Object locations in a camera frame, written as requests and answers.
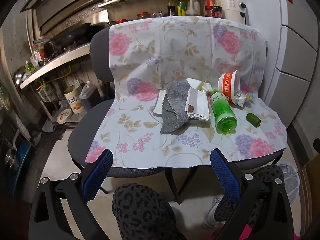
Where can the red oil bottle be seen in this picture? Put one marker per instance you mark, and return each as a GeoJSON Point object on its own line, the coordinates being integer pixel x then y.
{"type": "Point", "coordinates": [211, 0]}

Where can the white dish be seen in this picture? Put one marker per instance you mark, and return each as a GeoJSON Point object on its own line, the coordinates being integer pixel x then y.
{"type": "Point", "coordinates": [64, 116]}

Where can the person's pink garment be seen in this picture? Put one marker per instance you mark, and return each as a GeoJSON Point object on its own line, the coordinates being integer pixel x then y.
{"type": "Point", "coordinates": [247, 233]}

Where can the orange white noodle cup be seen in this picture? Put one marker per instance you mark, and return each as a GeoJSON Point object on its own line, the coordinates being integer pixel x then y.
{"type": "Point", "coordinates": [228, 87]}

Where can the black wok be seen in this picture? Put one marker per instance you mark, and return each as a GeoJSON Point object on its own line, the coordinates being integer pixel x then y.
{"type": "Point", "coordinates": [72, 33]}

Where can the red lid glass jar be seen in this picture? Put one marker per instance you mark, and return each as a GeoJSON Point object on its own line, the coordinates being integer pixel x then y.
{"type": "Point", "coordinates": [143, 15]}

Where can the green leafy vegetables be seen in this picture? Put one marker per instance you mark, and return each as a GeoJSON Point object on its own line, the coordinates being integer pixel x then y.
{"type": "Point", "coordinates": [30, 66]}

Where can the person's left leg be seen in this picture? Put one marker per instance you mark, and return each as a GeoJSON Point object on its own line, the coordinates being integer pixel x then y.
{"type": "Point", "coordinates": [142, 212]}

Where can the dark oil jug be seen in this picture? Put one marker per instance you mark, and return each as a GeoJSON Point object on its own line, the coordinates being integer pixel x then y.
{"type": "Point", "coordinates": [90, 97]}

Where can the dark soy sauce bottle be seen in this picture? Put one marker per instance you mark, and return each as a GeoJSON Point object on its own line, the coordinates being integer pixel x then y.
{"type": "Point", "coordinates": [171, 8]}

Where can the crumpled white wrapper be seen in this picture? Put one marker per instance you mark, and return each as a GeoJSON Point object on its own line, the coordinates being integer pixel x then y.
{"type": "Point", "coordinates": [206, 86]}

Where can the steel range hood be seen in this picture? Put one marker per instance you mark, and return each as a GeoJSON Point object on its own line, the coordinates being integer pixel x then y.
{"type": "Point", "coordinates": [67, 2]}

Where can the small white blue carton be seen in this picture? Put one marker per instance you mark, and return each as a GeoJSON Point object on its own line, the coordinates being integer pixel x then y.
{"type": "Point", "coordinates": [241, 98]}

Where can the green plastic bottle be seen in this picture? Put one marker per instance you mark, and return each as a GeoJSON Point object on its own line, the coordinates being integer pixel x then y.
{"type": "Point", "coordinates": [222, 112]}

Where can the brown liquid jug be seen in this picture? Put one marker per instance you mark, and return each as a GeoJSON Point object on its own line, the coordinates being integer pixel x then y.
{"type": "Point", "coordinates": [193, 7]}

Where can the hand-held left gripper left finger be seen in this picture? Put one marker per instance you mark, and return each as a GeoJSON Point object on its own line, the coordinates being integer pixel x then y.
{"type": "Point", "coordinates": [98, 175]}

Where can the bin with white bag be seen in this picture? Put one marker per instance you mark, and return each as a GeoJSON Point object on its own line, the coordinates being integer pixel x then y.
{"type": "Point", "coordinates": [290, 177]}

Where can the white shoe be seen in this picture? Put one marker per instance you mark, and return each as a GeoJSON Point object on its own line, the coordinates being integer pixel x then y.
{"type": "Point", "coordinates": [211, 213]}

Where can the white egg print canister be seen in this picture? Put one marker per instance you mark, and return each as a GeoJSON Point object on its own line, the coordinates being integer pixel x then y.
{"type": "Point", "coordinates": [73, 100]}

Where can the grey felt cloth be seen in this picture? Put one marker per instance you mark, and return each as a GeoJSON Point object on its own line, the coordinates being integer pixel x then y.
{"type": "Point", "coordinates": [175, 105]}

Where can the green bottle yellow cap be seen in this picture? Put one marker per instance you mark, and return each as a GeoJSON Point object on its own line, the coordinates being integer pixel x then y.
{"type": "Point", "coordinates": [181, 7]}

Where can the white folded tissue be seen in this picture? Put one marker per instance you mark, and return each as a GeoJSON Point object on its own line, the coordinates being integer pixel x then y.
{"type": "Point", "coordinates": [193, 83]}

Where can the small green vegetable piece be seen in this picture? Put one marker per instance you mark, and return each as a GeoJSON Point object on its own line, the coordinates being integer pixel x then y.
{"type": "Point", "coordinates": [253, 120]}

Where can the white brown paper packet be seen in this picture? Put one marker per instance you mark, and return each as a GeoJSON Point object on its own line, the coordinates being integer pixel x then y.
{"type": "Point", "coordinates": [200, 105]}

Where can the floral printed cloth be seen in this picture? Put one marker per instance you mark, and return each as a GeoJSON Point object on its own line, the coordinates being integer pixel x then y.
{"type": "Point", "coordinates": [175, 55]}

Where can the dark red sauce jar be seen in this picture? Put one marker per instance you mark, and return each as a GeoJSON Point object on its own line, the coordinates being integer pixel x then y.
{"type": "Point", "coordinates": [213, 12]}

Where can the gas stove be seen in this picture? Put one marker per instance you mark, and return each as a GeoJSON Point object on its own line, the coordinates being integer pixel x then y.
{"type": "Point", "coordinates": [65, 50]}

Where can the white kitchen appliance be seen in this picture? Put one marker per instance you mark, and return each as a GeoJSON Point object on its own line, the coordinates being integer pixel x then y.
{"type": "Point", "coordinates": [231, 5]}

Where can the dark office chair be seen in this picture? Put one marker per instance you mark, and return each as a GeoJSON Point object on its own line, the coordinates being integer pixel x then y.
{"type": "Point", "coordinates": [100, 45]}

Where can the steel kitchen counter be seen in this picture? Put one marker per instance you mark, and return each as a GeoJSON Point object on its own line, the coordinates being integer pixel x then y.
{"type": "Point", "coordinates": [55, 65]}

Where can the silver refrigerator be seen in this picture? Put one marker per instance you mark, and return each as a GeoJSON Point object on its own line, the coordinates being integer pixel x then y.
{"type": "Point", "coordinates": [295, 42]}

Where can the steel bowl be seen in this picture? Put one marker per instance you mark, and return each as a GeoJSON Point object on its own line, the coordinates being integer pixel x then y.
{"type": "Point", "coordinates": [20, 77]}

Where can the blue basin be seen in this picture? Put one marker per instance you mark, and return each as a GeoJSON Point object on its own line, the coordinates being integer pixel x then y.
{"type": "Point", "coordinates": [22, 170]}

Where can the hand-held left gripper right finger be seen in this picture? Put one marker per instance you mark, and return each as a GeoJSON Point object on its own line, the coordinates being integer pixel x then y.
{"type": "Point", "coordinates": [225, 177]}

